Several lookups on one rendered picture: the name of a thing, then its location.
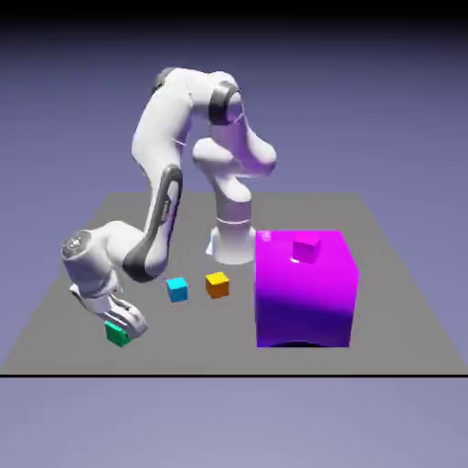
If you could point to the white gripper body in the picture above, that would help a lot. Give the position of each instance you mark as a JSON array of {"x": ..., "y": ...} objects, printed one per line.
[{"x": 119, "y": 310}]

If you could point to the small green cube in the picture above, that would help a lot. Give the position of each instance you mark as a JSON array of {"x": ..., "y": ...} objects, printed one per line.
[{"x": 116, "y": 335}]

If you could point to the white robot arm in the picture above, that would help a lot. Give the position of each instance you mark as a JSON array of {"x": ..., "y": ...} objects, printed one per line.
[{"x": 161, "y": 153}]

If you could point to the small cyan cube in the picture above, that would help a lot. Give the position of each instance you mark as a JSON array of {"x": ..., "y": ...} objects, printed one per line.
[{"x": 177, "y": 289}]

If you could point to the small orange cube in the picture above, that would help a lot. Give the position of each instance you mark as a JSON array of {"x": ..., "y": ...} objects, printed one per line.
[{"x": 217, "y": 285}]

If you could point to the small magenta cube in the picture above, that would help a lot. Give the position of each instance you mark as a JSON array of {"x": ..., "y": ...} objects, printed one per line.
[{"x": 306, "y": 249}]

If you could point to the large magenta box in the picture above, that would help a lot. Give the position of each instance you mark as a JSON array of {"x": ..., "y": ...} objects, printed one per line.
[{"x": 305, "y": 299}]

